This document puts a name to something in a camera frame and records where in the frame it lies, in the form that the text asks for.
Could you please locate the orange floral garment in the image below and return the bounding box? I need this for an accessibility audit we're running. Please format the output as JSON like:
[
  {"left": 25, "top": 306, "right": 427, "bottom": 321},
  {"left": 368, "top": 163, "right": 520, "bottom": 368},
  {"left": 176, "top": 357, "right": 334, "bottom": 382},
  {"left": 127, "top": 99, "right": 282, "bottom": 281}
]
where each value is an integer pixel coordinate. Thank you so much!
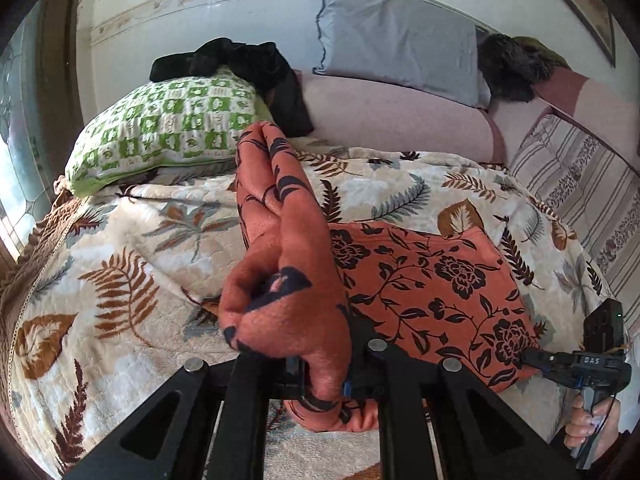
[{"left": 218, "top": 121, "right": 543, "bottom": 433}]

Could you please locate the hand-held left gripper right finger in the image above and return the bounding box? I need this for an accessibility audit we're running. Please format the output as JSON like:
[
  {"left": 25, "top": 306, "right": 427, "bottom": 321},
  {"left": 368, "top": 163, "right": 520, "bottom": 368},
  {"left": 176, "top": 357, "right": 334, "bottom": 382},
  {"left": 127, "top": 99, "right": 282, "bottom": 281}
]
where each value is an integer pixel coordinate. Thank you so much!
[{"left": 345, "top": 317, "right": 576, "bottom": 480}]

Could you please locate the brown ruffled bedspread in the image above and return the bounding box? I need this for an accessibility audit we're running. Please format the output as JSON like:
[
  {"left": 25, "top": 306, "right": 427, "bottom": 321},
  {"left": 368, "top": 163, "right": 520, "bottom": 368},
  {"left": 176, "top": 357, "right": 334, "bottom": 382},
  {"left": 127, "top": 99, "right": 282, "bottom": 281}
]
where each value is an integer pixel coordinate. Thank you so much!
[{"left": 0, "top": 177, "right": 86, "bottom": 301}]

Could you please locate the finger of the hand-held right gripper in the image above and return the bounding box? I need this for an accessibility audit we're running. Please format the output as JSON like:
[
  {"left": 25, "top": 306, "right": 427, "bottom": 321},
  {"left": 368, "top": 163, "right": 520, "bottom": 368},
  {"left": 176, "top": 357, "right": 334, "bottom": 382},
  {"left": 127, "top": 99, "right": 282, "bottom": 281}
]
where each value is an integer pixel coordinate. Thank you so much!
[{"left": 520, "top": 350, "right": 571, "bottom": 386}]

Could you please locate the grey pillow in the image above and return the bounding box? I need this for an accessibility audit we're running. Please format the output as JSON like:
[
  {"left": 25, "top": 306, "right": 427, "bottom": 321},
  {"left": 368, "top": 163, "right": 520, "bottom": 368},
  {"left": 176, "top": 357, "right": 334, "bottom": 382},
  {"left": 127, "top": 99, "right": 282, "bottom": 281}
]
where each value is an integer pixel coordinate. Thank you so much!
[{"left": 312, "top": 0, "right": 493, "bottom": 108}]

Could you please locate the framed painting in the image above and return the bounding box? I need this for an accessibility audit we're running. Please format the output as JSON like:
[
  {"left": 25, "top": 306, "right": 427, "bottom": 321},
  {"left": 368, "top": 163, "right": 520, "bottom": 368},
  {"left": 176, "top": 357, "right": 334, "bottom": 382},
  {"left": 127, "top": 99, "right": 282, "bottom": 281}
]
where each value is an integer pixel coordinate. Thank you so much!
[{"left": 520, "top": 0, "right": 617, "bottom": 68}]

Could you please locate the olive cloth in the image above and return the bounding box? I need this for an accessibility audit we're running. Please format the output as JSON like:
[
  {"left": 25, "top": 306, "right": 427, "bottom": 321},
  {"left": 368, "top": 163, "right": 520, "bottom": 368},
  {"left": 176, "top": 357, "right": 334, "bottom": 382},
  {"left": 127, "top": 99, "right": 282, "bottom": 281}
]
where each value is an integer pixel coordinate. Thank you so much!
[{"left": 512, "top": 36, "right": 571, "bottom": 69}]

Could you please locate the striped floral cushion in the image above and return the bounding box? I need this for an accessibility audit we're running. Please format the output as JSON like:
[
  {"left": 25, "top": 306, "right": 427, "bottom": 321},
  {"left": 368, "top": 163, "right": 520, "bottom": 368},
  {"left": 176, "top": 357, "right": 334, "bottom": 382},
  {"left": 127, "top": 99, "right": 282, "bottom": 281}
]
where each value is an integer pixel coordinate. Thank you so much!
[{"left": 507, "top": 114, "right": 640, "bottom": 331}]

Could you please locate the person's right hand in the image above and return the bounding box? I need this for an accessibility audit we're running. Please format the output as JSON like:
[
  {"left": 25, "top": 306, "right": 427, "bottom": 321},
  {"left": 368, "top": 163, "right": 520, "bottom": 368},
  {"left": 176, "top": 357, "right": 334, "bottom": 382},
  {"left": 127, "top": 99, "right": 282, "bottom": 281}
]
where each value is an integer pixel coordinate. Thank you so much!
[{"left": 564, "top": 400, "right": 622, "bottom": 453}]

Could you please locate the black garment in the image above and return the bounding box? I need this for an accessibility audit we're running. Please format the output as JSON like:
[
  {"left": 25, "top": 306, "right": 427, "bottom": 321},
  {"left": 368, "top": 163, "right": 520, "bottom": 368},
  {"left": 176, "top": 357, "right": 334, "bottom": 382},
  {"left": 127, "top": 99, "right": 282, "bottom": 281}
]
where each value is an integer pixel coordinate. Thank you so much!
[{"left": 150, "top": 37, "right": 315, "bottom": 137}]

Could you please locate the green patterned pillow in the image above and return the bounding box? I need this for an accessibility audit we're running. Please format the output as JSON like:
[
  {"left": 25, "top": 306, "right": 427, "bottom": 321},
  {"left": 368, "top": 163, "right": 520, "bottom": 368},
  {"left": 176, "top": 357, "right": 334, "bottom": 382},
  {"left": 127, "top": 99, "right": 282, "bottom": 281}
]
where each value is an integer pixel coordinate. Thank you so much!
[{"left": 65, "top": 67, "right": 273, "bottom": 198}]

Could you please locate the leaf printed blanket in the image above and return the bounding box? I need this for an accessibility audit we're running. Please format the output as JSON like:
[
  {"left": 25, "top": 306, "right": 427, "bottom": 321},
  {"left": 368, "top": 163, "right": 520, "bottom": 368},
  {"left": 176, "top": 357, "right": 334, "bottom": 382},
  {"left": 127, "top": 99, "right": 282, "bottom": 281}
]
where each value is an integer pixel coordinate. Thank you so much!
[{"left": 0, "top": 145, "right": 616, "bottom": 480}]

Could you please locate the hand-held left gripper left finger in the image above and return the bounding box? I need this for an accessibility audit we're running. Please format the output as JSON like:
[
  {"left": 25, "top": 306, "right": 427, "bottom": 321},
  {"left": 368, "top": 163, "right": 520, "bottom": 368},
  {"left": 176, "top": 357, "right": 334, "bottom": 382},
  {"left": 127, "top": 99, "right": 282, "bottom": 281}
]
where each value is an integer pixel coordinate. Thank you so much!
[{"left": 62, "top": 355, "right": 306, "bottom": 480}]

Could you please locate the dark furry cushion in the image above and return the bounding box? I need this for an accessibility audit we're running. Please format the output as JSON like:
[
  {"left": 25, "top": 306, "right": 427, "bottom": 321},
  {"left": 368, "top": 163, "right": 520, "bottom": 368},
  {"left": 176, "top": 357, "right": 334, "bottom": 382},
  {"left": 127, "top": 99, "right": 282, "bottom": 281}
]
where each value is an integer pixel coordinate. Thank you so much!
[{"left": 477, "top": 34, "right": 556, "bottom": 103}]

